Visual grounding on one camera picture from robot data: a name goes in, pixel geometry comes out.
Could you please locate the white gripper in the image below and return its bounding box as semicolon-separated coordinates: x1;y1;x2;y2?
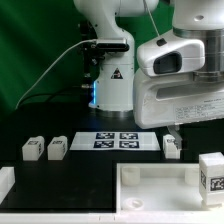
133;69;224;149

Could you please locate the white square tabletop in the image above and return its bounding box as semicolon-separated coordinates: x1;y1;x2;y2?
116;163;224;213

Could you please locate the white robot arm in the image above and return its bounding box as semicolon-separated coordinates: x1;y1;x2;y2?
73;0;224;133

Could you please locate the white tag base sheet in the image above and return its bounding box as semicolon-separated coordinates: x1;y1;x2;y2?
70;132;160;151

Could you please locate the white left obstacle block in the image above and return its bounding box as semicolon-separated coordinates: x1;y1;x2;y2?
0;167;15;204

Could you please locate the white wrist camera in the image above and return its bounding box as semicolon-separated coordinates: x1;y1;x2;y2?
137;31;205;77

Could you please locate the black cable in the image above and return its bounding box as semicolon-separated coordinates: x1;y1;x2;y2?
19;86;94;105

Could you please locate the black camera on base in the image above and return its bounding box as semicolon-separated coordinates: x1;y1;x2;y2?
81;38;129;53

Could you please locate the white cable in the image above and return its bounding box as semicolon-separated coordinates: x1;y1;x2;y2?
15;39;98;110

